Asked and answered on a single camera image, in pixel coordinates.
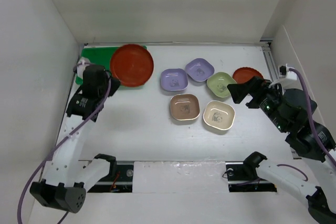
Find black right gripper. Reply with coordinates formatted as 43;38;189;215
227;74;289;132

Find red scalloped round plate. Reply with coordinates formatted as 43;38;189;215
232;67;264;84

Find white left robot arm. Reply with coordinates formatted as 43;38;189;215
29;63;120;214

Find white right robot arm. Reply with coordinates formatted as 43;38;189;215
228;77;335;223

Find green plastic bin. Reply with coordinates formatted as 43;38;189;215
75;46;148;91

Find green square panda dish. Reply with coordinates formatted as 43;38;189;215
206;72;237;98

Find cream square panda dish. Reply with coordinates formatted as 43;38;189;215
203;100;236;131

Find purple square panda dish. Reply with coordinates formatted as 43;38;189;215
160;68;188;91
185;58;215;82

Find brown square panda dish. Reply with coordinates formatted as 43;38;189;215
170;93;201;124

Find aluminium side rail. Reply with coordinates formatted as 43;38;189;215
260;40;278;81

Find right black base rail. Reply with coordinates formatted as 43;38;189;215
222;161;277;193

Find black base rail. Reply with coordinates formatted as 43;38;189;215
222;161;277;193
88;162;134;193

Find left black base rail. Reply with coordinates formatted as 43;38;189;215
88;162;134;193

